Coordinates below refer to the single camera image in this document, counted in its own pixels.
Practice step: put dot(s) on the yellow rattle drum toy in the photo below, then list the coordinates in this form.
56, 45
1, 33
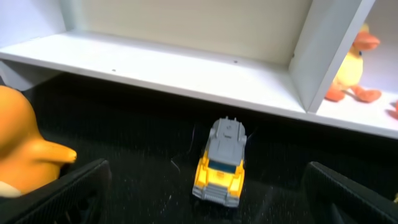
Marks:
396, 198

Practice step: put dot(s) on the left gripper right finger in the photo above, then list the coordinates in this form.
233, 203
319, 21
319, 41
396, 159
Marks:
342, 199

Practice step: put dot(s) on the yellow rubber duck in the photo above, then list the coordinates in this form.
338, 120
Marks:
18, 140

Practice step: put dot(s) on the white shelf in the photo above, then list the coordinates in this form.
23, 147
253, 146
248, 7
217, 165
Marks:
186, 71

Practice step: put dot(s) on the grey and yellow toy truck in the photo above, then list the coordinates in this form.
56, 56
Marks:
222, 161

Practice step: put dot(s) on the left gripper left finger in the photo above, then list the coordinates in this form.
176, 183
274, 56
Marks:
62, 199

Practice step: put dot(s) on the yellow plush duck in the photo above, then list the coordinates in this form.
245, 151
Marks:
351, 70

